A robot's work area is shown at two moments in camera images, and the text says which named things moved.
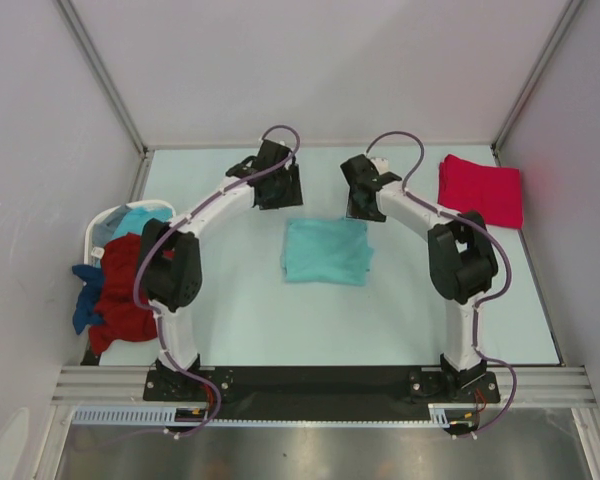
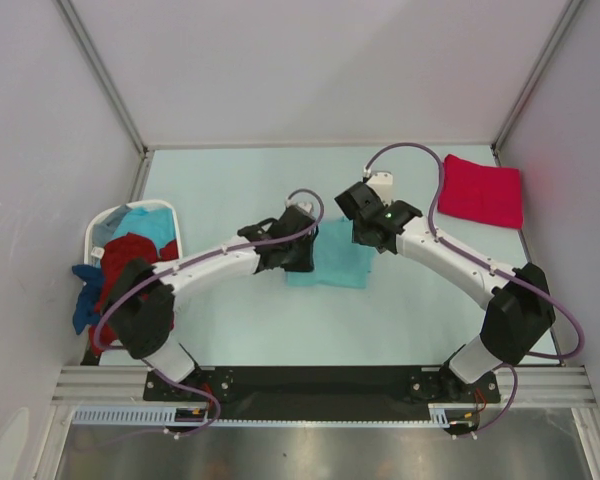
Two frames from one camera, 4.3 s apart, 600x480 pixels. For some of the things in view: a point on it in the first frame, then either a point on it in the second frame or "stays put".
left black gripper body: [286, 191] to [299, 258]
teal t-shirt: [329, 250] stays put
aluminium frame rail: [105, 386] stays put
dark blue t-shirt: [85, 314] stays put
